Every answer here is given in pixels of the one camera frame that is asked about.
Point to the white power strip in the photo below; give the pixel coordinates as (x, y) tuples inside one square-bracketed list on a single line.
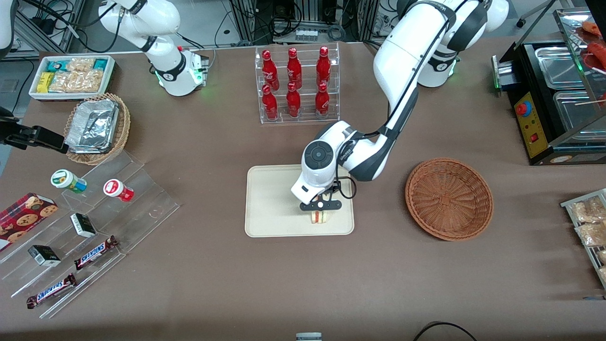
[(307, 34)]

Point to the Snickers chocolate bar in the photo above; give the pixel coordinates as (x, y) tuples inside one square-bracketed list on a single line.
[(94, 253), (51, 291)]

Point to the clear acrylic stepped display stand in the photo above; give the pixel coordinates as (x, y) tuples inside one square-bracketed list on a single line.
[(142, 203)]

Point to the teal snack packet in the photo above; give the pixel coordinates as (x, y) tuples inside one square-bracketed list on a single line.
[(57, 65), (100, 64)]

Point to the stack of foil containers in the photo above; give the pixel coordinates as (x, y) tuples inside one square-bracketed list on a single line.
[(92, 125)]

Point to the brown round wicker basket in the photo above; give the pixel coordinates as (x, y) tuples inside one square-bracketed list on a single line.
[(450, 199)]

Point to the red cola bottle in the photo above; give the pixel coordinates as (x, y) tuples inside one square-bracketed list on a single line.
[(322, 102), (293, 103), (294, 68), (323, 66), (270, 105), (270, 71)]

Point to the clear bag of fried snacks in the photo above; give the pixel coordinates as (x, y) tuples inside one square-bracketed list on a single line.
[(592, 234), (589, 209), (602, 256)]

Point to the small grey device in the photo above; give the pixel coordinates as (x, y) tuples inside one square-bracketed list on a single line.
[(308, 337)]

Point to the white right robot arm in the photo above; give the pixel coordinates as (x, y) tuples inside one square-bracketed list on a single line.
[(161, 28)]

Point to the red lid snack cup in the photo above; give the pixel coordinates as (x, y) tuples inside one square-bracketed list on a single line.
[(116, 189)]

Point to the white plastic snack bin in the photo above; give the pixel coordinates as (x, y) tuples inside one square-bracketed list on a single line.
[(110, 78)]

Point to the small clear cracker bag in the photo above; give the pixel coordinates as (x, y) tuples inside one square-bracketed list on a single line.
[(80, 64)]

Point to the triangular sandwich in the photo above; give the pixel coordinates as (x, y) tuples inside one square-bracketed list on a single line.
[(320, 218)]

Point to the yellow snack packet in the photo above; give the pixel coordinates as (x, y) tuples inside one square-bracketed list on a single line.
[(45, 83)]

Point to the red sausage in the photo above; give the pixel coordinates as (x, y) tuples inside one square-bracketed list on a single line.
[(597, 56), (592, 28)]

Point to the black food warmer machine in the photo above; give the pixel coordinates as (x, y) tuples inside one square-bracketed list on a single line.
[(532, 130)]

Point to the green lid snack cup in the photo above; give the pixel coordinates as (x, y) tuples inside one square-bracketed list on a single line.
[(66, 180)]

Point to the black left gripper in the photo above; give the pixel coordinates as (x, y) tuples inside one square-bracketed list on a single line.
[(335, 189)]

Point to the large clear cracker bag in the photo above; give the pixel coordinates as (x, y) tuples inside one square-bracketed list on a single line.
[(78, 81)]

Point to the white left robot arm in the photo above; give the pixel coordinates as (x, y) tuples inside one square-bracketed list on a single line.
[(402, 52)]

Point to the light oval wicker basket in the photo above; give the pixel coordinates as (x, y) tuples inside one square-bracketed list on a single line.
[(124, 128)]

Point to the clear acrylic bottle rack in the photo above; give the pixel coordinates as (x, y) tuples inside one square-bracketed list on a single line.
[(307, 118)]

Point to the steel warmer pan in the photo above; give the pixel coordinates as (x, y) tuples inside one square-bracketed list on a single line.
[(575, 113), (561, 68)]

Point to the small black carton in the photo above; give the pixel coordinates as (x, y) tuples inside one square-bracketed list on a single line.
[(83, 225), (44, 255)]

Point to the cream plastic serving tray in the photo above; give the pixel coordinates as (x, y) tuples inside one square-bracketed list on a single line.
[(270, 201)]

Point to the red cookie box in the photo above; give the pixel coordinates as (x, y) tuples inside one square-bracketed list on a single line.
[(23, 220)]

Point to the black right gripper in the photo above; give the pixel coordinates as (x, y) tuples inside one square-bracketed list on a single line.
[(29, 135)]

